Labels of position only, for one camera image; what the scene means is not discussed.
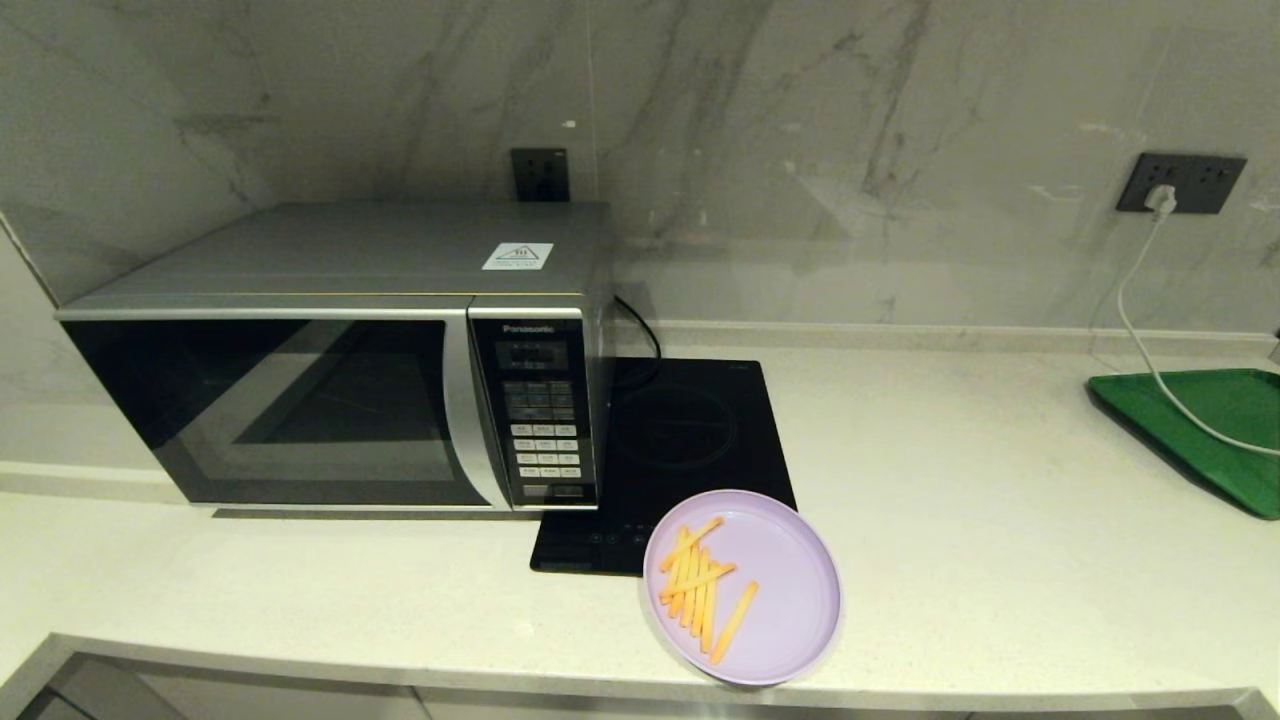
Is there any purple round plate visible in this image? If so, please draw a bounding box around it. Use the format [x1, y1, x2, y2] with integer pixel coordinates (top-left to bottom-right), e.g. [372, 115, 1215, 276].
[642, 489, 843, 687]

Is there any silver Panasonic microwave oven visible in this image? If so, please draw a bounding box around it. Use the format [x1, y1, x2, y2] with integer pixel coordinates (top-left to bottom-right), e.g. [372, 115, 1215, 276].
[55, 200, 616, 513]

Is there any black induction cooktop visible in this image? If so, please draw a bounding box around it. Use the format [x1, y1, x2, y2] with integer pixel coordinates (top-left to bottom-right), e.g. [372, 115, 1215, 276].
[529, 357, 801, 578]

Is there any white warning sticker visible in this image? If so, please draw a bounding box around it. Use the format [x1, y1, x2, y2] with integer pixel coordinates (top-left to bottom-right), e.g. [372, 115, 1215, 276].
[482, 242, 554, 271]

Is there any glossy beige base cabinet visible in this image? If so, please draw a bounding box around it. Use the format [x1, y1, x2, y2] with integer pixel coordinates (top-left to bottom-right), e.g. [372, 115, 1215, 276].
[0, 650, 1280, 720]

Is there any green plastic tray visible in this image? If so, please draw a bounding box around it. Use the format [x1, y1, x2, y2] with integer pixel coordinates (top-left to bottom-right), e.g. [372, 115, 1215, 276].
[1087, 368, 1280, 521]

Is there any black cable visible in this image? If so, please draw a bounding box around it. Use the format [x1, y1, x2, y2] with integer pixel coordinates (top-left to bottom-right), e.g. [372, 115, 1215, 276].
[613, 295, 663, 386]

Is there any small black wall socket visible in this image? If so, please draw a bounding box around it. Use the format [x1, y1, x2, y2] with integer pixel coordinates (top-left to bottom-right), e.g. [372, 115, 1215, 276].
[511, 148, 571, 203]

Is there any white power cable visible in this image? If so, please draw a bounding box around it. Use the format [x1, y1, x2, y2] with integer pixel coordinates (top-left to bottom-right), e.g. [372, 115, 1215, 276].
[1114, 215, 1280, 458]

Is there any wide black wall socket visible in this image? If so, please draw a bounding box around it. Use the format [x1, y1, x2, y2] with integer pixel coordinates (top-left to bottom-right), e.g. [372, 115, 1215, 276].
[1116, 151, 1249, 215]

